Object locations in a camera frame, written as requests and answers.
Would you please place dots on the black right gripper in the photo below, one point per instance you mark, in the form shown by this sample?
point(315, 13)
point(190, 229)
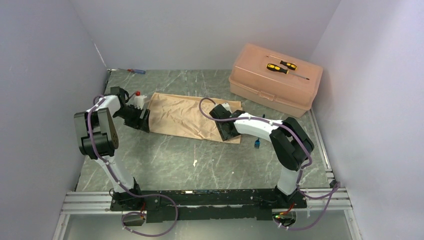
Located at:
point(225, 136)

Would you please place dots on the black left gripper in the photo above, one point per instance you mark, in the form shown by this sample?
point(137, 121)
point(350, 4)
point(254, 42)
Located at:
point(141, 124)

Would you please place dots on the peach satin napkin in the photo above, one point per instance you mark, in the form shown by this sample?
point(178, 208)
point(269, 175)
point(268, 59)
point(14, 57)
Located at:
point(179, 115)

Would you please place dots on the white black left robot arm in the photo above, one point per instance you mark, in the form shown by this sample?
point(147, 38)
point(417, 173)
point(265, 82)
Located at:
point(98, 139)

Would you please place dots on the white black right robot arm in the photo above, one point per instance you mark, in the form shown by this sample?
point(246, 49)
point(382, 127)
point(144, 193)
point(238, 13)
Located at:
point(291, 144)

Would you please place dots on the blue plastic fork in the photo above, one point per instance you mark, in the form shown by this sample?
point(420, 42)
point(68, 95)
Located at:
point(257, 143)

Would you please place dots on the red blue screwdriver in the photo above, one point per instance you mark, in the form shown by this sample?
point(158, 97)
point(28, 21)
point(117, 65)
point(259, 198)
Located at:
point(136, 71)

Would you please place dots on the peach plastic toolbox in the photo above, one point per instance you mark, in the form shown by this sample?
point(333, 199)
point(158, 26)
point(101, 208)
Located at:
point(285, 93)

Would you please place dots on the large yellow black screwdriver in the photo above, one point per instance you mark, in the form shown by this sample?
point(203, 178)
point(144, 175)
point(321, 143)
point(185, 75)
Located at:
point(276, 68)

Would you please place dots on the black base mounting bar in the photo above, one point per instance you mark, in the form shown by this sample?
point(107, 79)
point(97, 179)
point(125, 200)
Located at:
point(211, 204)

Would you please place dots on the small yellow black screwdriver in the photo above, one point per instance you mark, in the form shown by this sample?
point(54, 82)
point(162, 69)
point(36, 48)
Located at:
point(288, 65)

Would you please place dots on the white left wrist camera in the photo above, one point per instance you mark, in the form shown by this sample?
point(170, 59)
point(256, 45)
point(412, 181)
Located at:
point(140, 101)

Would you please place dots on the aluminium frame rail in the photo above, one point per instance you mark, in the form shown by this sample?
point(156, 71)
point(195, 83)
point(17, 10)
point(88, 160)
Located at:
point(87, 216)

